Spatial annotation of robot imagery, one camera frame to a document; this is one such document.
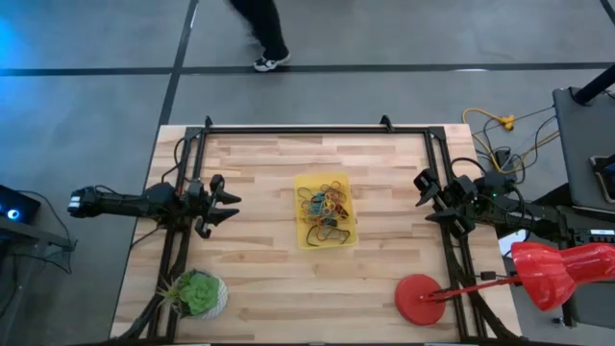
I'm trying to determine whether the blue rubber band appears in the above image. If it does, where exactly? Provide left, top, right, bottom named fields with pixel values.
left=307, top=193, right=333, bottom=218

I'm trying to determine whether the black tablet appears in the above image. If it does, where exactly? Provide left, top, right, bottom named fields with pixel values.
left=589, top=154, right=615, bottom=205

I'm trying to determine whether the white paper sheet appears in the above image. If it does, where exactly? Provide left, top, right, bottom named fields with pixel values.
left=498, top=229, right=529, bottom=260

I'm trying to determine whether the black round post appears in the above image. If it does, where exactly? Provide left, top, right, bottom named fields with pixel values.
left=571, top=63, right=615, bottom=108

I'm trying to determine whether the black equipment case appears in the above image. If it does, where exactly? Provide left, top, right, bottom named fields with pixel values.
left=552, top=205, right=615, bottom=329

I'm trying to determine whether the yellow translucent plastic bin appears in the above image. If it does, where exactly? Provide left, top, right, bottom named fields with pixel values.
left=292, top=170, right=360, bottom=252

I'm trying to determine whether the dark grey cabinet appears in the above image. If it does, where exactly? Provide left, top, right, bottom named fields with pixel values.
left=552, top=86, right=615, bottom=222

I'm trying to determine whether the red rubber band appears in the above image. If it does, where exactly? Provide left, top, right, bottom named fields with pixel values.
left=328, top=190, right=351, bottom=218

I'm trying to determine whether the green succulent in white pot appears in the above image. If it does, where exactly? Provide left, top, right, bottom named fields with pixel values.
left=157, top=267, right=231, bottom=321

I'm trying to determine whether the black device with blue light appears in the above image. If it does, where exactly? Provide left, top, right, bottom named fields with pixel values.
left=0, top=184, right=43, bottom=226

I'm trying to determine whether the person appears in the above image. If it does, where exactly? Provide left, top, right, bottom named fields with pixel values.
left=227, top=0, right=293, bottom=74

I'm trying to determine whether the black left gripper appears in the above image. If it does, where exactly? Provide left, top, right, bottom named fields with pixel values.
left=182, top=173, right=243, bottom=240

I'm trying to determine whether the black equipment stand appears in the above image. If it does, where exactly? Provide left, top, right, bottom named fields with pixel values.
left=0, top=215, right=78, bottom=346

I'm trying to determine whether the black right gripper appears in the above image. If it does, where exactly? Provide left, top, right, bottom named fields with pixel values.
left=412, top=167, right=480, bottom=240

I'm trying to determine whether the red desk lamp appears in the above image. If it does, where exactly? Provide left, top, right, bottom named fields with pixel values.
left=393, top=241, right=615, bottom=328

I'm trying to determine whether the black power adapter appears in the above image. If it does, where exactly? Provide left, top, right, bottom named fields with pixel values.
left=494, top=148, right=519, bottom=185

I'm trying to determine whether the yellow extension cable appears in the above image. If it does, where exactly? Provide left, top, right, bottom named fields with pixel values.
left=460, top=107, right=562, bottom=177

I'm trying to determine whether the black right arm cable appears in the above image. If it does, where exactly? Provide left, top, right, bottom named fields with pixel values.
left=450, top=156, right=529, bottom=244

